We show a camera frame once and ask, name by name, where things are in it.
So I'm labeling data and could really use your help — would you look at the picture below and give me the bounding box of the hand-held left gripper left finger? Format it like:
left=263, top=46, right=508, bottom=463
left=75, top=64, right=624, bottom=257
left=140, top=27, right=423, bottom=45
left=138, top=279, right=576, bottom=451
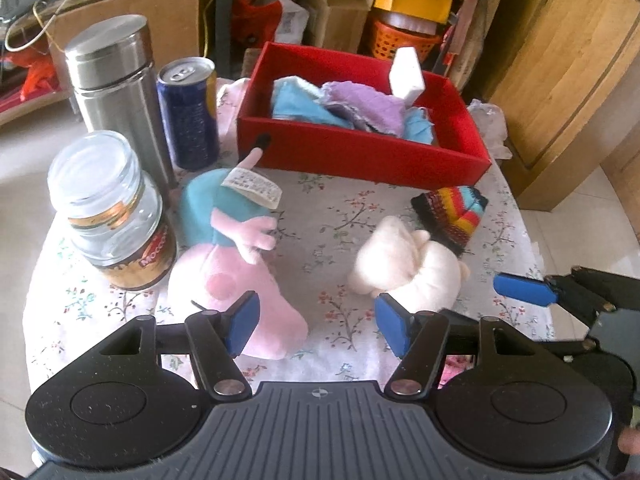
left=95, top=291, right=262, bottom=402

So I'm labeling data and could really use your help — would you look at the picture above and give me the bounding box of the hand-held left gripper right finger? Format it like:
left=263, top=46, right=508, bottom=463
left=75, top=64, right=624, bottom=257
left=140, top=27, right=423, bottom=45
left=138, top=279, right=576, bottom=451
left=375, top=293, right=551, bottom=402

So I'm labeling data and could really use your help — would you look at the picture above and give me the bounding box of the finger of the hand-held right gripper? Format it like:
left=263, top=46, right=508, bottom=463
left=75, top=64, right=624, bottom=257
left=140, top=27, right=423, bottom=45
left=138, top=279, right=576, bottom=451
left=492, top=266, right=617, bottom=335

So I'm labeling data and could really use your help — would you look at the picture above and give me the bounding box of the pink pig plush toy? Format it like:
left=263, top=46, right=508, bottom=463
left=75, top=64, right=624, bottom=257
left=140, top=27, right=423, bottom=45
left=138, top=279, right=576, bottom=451
left=167, top=132, right=310, bottom=361

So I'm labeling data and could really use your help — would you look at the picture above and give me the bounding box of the cream plush toy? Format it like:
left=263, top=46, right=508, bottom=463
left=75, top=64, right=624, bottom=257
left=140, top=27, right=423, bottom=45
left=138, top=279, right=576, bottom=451
left=347, top=215, right=472, bottom=311

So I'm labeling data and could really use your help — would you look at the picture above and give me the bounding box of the rainbow striped knit hat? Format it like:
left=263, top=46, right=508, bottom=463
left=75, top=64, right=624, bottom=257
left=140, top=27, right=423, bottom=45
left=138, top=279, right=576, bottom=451
left=411, top=185, right=489, bottom=258

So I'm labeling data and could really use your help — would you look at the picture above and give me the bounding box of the red cardboard box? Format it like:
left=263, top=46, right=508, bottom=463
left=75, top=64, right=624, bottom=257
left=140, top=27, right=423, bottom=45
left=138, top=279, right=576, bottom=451
left=236, top=41, right=493, bottom=190

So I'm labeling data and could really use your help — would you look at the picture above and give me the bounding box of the light blue cloth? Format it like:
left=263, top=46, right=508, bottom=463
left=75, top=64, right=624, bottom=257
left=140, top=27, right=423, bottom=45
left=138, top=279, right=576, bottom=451
left=271, top=76, right=326, bottom=122
left=404, top=107, right=440, bottom=147

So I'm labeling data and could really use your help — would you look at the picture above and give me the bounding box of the purple fleece cloth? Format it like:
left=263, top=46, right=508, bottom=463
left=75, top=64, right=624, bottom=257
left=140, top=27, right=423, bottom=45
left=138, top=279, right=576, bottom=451
left=320, top=81, right=408, bottom=138

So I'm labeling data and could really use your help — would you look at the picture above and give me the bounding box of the thick white foam block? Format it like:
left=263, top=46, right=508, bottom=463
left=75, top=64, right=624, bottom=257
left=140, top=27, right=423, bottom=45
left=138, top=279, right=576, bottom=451
left=389, top=46, right=426, bottom=106

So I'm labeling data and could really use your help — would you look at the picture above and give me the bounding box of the person's right hand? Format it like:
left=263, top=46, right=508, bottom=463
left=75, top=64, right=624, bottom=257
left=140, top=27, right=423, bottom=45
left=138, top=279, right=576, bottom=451
left=617, top=427, right=640, bottom=457

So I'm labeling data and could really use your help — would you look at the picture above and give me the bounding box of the floral tablecloth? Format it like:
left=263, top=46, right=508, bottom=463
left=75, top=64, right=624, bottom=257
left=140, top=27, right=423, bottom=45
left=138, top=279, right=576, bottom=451
left=25, top=77, right=556, bottom=411

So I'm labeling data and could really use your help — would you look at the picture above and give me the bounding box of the glass jar with gold label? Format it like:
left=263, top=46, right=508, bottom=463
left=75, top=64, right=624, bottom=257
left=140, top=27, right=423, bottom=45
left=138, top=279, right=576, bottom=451
left=46, top=130, right=177, bottom=292

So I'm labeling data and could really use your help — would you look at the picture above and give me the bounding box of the blue and yellow drink can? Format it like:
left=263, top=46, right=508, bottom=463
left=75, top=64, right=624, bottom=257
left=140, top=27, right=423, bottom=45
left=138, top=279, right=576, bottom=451
left=157, top=56, right=222, bottom=171

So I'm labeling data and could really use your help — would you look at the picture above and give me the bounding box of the wooden cabinet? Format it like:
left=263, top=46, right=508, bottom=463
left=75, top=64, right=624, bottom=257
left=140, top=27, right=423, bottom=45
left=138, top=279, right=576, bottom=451
left=465, top=0, right=640, bottom=241

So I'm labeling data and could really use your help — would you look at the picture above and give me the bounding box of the stainless steel thermos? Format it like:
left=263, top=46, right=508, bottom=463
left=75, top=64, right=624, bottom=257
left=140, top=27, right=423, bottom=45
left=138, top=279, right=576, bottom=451
left=64, top=14, right=178, bottom=191

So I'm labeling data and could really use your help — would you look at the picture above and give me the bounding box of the orange plastic basket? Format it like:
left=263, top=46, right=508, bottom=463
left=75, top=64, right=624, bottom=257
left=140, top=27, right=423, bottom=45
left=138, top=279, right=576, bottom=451
left=369, top=19, right=443, bottom=63

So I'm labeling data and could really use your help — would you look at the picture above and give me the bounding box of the long red board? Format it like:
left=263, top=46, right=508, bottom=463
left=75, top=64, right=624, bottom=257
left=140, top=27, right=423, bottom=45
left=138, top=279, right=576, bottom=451
left=440, top=0, right=481, bottom=76

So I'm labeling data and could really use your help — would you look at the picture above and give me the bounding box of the white printed plastic bag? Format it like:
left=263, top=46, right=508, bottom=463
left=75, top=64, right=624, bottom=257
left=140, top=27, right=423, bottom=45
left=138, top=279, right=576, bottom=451
left=272, top=0, right=311, bottom=46

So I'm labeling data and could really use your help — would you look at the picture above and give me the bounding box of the brown cardboard box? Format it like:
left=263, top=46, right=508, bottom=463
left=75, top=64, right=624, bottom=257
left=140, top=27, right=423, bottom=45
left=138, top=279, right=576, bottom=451
left=295, top=0, right=376, bottom=53

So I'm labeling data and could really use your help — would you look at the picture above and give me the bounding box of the black metal shelf rack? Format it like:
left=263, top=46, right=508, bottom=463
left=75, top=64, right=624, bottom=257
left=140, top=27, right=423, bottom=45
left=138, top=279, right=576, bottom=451
left=215, top=0, right=481, bottom=81

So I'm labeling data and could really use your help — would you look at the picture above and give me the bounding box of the red crumpled bag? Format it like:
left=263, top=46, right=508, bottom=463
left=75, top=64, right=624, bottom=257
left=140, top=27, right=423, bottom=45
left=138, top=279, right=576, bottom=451
left=0, top=50, right=71, bottom=106

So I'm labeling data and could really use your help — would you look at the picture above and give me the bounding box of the wooden media stand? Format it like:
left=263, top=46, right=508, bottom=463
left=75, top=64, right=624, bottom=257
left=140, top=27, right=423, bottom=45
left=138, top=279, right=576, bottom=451
left=0, top=0, right=221, bottom=128

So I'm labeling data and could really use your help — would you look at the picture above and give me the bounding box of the thin yellow cord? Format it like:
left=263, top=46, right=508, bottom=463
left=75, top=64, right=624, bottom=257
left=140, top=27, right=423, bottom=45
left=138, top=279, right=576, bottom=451
left=4, top=0, right=68, bottom=53

